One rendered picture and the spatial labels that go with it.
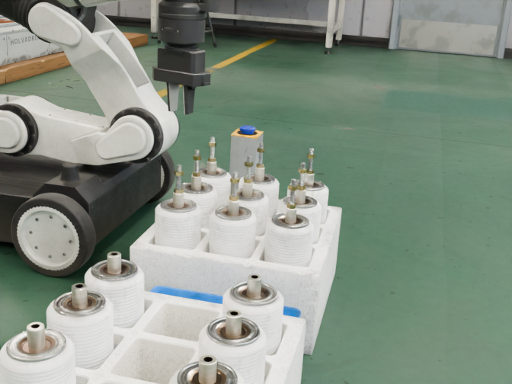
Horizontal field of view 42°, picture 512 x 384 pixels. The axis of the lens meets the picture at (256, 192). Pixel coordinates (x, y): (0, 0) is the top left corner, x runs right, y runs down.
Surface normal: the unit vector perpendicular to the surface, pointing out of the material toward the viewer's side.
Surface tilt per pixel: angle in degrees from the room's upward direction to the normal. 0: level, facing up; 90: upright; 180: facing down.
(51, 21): 90
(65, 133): 90
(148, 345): 90
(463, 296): 0
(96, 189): 45
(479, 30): 90
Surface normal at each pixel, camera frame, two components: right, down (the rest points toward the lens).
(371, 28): -0.25, 0.31
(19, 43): 0.97, 0.13
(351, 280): 0.05, -0.94
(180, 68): -0.48, 0.27
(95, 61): -0.06, 0.67
